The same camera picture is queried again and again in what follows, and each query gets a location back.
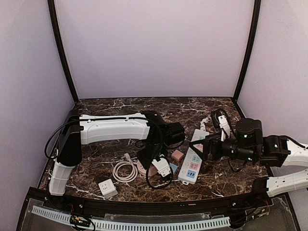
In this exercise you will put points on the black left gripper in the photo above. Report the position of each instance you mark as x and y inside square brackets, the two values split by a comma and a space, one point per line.
[146, 157]

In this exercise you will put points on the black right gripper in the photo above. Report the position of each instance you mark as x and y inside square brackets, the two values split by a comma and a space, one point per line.
[211, 146]

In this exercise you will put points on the pink plug adapter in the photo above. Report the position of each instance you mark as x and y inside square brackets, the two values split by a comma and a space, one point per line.
[177, 155]

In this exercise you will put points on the blue plug adapter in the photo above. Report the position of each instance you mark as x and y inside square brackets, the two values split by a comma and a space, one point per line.
[174, 168]

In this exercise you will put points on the pink round power socket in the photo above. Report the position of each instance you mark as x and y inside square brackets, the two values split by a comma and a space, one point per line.
[152, 170]

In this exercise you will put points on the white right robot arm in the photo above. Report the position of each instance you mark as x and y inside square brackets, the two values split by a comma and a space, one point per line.
[281, 151]

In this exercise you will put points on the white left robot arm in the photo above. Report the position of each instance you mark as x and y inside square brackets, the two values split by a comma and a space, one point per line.
[64, 145]

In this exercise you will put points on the white multicolour power strip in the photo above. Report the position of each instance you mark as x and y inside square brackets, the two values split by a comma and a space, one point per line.
[191, 165]

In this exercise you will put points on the white cube socket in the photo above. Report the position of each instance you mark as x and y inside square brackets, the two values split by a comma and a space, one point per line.
[108, 189]

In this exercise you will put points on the small circuit board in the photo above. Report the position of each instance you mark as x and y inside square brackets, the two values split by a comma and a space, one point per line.
[79, 221]

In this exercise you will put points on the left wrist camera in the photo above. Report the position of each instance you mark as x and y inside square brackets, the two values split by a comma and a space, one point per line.
[162, 165]

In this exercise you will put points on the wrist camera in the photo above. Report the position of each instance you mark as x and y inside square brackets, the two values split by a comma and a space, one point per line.
[221, 122]
[162, 165]

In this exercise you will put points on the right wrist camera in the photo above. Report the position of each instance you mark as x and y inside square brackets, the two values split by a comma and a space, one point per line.
[221, 122]

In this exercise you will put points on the grey slotted cable duct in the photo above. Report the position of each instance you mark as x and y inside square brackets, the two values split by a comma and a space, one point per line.
[112, 222]

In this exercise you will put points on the black front table rail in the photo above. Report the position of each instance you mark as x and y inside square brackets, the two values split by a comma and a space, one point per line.
[227, 205]

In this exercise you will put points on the right black frame post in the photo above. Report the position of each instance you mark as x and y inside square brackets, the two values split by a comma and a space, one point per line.
[248, 50]

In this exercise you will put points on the black frame post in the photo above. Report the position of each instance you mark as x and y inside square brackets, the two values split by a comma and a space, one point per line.
[61, 51]
[248, 50]

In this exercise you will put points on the left black frame post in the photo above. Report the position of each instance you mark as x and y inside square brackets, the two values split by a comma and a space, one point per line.
[61, 51]

